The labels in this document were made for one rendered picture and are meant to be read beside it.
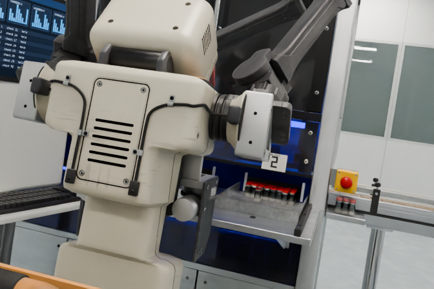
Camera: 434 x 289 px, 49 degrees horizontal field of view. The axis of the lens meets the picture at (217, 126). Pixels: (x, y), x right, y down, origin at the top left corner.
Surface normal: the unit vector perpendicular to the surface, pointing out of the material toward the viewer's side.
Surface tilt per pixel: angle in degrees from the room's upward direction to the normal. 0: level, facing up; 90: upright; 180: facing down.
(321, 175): 90
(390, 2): 90
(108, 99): 82
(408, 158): 90
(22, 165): 90
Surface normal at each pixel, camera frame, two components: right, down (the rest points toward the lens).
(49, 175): 0.88, 0.15
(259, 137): -0.22, -0.12
